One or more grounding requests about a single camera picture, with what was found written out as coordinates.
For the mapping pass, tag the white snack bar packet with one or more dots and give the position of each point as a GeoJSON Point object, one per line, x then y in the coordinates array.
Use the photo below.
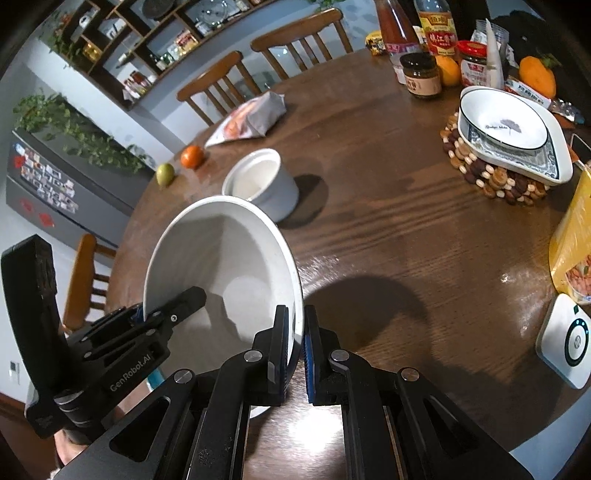
{"type": "Point", "coordinates": [526, 88]}

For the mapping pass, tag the blue patterned serving dish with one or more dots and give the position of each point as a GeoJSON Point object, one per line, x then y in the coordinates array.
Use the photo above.
{"type": "Point", "coordinates": [554, 161]}

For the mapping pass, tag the person's left hand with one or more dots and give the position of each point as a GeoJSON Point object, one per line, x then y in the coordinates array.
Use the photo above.
{"type": "Point", "coordinates": [71, 447]}

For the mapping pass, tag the yellow-capped vinegar bottle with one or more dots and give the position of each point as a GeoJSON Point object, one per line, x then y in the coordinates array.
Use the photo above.
{"type": "Point", "coordinates": [436, 27]}

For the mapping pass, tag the red-lidded sauce jar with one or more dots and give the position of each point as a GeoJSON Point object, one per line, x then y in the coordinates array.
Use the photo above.
{"type": "Point", "coordinates": [473, 67]}

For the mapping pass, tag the grey refrigerator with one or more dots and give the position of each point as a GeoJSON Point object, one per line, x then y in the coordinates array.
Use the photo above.
{"type": "Point", "coordinates": [92, 198]}

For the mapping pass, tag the yellow nut bag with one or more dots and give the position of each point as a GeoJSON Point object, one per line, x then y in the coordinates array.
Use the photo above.
{"type": "Point", "coordinates": [575, 240]}

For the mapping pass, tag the red sauce bottle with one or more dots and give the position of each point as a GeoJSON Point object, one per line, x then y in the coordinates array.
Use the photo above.
{"type": "Point", "coordinates": [397, 27]}

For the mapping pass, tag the white dark-rimmed bowl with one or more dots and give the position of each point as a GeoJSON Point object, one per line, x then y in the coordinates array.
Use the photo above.
{"type": "Point", "coordinates": [503, 120]}

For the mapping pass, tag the wooden bead trivet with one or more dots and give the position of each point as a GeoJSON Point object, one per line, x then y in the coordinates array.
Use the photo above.
{"type": "Point", "coordinates": [480, 175]}

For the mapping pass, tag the dark wooden wall shelf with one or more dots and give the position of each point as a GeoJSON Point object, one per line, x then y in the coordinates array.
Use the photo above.
{"type": "Point", "coordinates": [152, 78]}

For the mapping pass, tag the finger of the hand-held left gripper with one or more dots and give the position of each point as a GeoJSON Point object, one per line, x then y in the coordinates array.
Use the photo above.
{"type": "Point", "coordinates": [137, 314]}
{"type": "Point", "coordinates": [184, 304]}

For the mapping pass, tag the white round bowl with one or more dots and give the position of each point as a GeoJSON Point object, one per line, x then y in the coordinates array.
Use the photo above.
{"type": "Point", "coordinates": [221, 258]}

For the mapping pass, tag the yellow snack packet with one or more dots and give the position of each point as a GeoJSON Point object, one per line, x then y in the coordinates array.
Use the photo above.
{"type": "Point", "coordinates": [375, 41]}

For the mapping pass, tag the row of shelf jars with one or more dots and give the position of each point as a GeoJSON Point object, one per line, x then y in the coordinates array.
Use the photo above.
{"type": "Point", "coordinates": [138, 81]}

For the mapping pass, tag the orange tangerine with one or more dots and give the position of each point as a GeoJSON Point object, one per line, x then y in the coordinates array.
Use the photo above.
{"type": "Point", "coordinates": [192, 157]}

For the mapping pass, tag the orange fruit with leaves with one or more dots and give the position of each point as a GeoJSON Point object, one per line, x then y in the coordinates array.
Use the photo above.
{"type": "Point", "coordinates": [538, 78]}

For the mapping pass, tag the white snack bag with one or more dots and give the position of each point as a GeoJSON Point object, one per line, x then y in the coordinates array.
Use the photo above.
{"type": "Point", "coordinates": [249, 117]}

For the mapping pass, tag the white wall switch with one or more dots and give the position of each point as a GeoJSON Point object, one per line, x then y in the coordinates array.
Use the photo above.
{"type": "Point", "coordinates": [14, 372]}

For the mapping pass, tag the clear plastic food bag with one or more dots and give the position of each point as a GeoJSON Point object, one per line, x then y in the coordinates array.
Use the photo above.
{"type": "Point", "coordinates": [495, 55]}

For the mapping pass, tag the white straight-sided ramekin bowl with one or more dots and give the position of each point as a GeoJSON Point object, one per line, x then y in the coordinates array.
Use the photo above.
{"type": "Point", "coordinates": [277, 194]}

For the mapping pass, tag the small white-lidded jar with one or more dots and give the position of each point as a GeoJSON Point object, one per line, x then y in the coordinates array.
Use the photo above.
{"type": "Point", "coordinates": [396, 69]}

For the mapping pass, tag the white square timer device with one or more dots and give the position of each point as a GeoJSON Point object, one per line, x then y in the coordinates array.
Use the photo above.
{"type": "Point", "coordinates": [561, 341]}

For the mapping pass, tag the brown jar with dark lid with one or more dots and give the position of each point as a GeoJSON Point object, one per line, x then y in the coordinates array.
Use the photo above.
{"type": "Point", "coordinates": [421, 76]}

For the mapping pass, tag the small leafy shelf plant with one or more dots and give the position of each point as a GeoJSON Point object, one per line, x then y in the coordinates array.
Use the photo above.
{"type": "Point", "coordinates": [325, 3]}

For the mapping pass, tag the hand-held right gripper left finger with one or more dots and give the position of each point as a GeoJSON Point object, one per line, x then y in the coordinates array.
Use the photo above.
{"type": "Point", "coordinates": [285, 355]}

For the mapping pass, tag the black bag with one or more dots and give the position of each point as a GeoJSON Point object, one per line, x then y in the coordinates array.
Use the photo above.
{"type": "Point", "coordinates": [531, 32]}

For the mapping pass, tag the wooden dining chair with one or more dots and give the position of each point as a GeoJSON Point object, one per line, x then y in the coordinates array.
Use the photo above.
{"type": "Point", "coordinates": [83, 277]}
{"type": "Point", "coordinates": [295, 32]}
{"type": "Point", "coordinates": [207, 78]}

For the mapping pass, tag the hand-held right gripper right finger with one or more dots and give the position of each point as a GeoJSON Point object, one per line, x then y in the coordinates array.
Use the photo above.
{"type": "Point", "coordinates": [310, 360]}

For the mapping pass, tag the trailing green plant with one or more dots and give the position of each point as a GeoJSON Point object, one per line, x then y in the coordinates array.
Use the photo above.
{"type": "Point", "coordinates": [87, 134]}

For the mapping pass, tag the glass pot lid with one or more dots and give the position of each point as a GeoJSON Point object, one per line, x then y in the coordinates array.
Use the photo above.
{"type": "Point", "coordinates": [212, 11]}

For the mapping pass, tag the yellow citrus fruit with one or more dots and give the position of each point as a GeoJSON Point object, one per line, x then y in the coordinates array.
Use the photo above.
{"type": "Point", "coordinates": [449, 71]}

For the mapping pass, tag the green pear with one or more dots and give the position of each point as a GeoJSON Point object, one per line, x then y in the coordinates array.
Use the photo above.
{"type": "Point", "coordinates": [165, 175]}

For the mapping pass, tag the cluster of fridge magnets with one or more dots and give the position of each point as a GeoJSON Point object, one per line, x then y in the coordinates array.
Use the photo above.
{"type": "Point", "coordinates": [41, 180]}

